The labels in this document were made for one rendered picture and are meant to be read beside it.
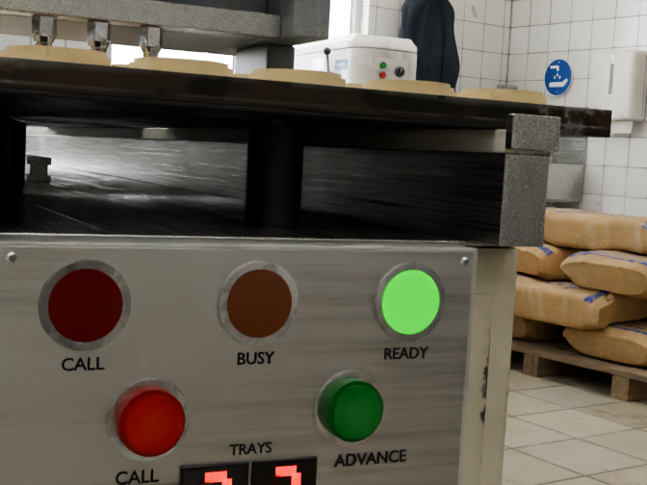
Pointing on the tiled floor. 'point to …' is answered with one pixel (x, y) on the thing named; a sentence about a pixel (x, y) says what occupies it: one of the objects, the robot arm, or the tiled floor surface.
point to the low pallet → (541, 359)
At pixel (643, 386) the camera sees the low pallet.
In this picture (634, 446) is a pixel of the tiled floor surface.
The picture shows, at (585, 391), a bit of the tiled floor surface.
